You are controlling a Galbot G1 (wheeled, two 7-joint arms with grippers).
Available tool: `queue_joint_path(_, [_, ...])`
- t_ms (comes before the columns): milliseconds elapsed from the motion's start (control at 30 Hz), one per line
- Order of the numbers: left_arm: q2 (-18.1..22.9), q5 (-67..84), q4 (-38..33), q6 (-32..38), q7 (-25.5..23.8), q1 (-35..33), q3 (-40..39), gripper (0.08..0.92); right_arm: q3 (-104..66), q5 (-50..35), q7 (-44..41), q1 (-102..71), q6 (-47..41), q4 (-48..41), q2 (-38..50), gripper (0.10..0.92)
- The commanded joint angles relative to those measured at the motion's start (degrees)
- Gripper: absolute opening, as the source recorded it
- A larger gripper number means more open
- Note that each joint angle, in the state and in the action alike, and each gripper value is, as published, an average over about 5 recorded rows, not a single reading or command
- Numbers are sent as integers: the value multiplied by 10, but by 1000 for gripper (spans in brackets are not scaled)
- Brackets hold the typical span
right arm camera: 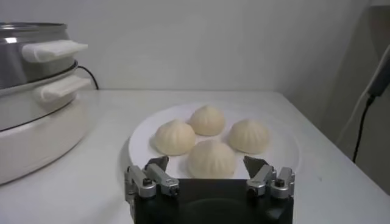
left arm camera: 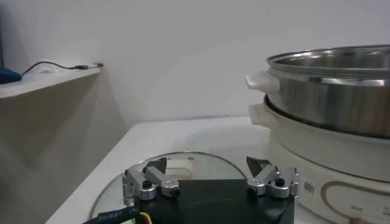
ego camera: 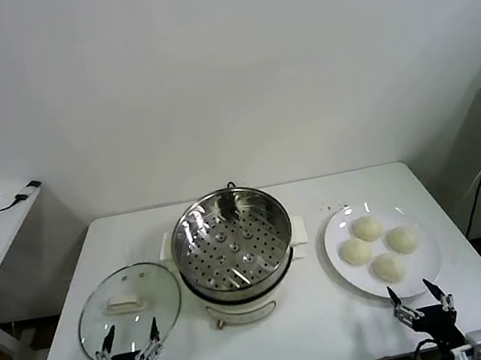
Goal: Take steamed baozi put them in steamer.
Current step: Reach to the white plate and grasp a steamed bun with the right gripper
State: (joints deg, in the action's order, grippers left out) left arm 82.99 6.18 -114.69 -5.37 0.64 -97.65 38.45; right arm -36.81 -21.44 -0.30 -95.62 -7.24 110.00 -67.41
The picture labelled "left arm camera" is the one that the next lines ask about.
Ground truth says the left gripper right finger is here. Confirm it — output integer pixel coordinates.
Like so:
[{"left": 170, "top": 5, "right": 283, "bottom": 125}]
[{"left": 246, "top": 156, "right": 300, "bottom": 199}]

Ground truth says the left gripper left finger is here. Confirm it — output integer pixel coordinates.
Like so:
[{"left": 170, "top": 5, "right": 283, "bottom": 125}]
[{"left": 121, "top": 156, "right": 180, "bottom": 208}]

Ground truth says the glass pot lid cream handle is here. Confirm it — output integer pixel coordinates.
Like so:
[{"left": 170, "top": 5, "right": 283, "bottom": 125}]
[{"left": 90, "top": 151, "right": 247, "bottom": 220}]

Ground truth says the perforated steel steamer basket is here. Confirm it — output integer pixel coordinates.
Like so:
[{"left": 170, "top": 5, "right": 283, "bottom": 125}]
[{"left": 245, "top": 44, "right": 390, "bottom": 139}]

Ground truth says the cream electric cooker base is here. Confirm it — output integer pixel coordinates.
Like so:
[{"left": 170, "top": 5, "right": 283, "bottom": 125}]
[{"left": 248, "top": 94, "right": 390, "bottom": 224}]

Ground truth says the white side desk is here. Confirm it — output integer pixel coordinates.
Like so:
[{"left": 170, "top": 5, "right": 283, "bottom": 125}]
[{"left": 0, "top": 63, "right": 104, "bottom": 100}]

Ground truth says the blue computer mouse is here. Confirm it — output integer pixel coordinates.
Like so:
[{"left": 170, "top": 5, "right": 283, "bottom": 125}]
[{"left": 0, "top": 68, "right": 23, "bottom": 85}]

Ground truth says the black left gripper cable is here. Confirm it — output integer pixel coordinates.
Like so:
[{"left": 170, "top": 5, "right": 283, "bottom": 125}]
[{"left": 82, "top": 206, "right": 153, "bottom": 224}]

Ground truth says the black desk cable with adapter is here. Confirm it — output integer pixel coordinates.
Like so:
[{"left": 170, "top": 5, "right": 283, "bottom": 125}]
[{"left": 21, "top": 60, "right": 104, "bottom": 77}]

